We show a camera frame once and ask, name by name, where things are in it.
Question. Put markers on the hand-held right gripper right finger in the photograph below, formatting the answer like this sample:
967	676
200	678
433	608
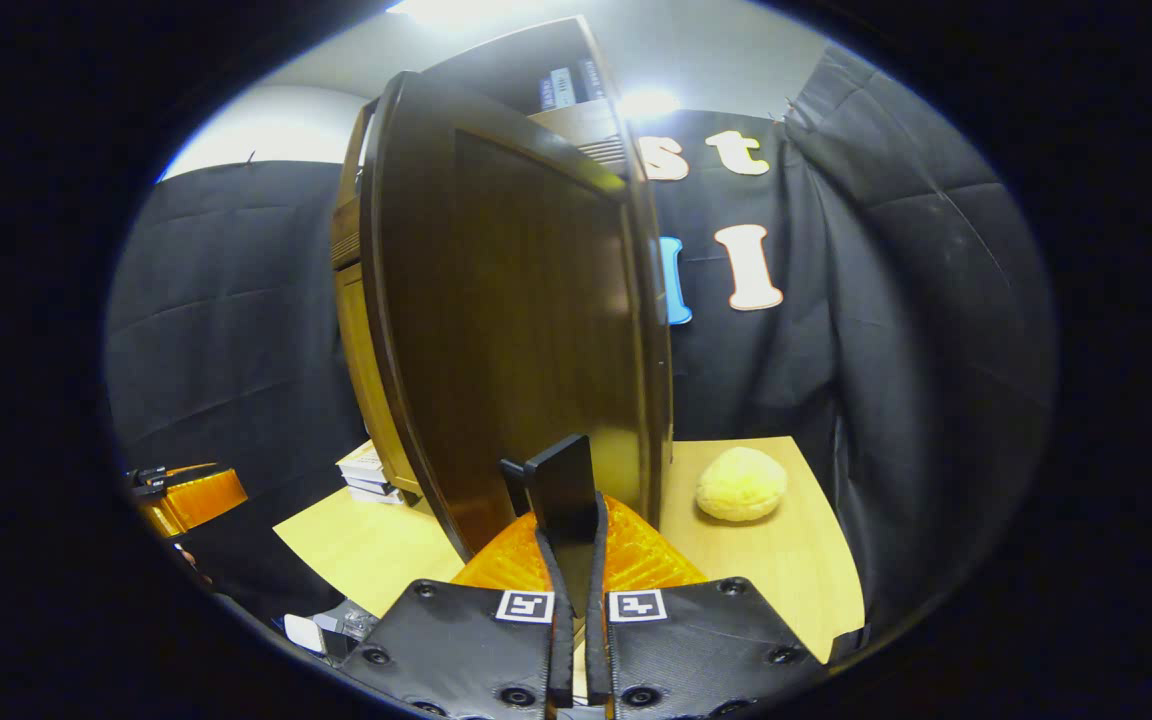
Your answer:
596	620

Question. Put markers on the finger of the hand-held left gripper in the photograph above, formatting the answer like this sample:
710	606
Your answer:
201	500

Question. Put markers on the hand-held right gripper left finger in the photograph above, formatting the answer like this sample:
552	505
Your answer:
556	620

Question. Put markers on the wooden cabinet door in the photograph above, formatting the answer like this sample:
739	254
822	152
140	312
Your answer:
361	370
516	330

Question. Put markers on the wooden double-door shoe cabinet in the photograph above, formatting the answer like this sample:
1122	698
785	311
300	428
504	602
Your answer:
506	65

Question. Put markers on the stack of white books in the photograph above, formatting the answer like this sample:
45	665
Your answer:
366	470

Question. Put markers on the white plastic object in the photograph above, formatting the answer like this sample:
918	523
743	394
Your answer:
304	633

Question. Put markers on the yellow bun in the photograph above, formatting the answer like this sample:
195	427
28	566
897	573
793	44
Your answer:
741	485

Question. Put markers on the black backdrop cloth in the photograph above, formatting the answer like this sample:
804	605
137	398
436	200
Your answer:
886	300

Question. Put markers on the blue book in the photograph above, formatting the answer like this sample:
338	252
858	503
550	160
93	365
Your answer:
546	95

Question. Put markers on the pale grey book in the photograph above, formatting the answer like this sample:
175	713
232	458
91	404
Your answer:
563	88

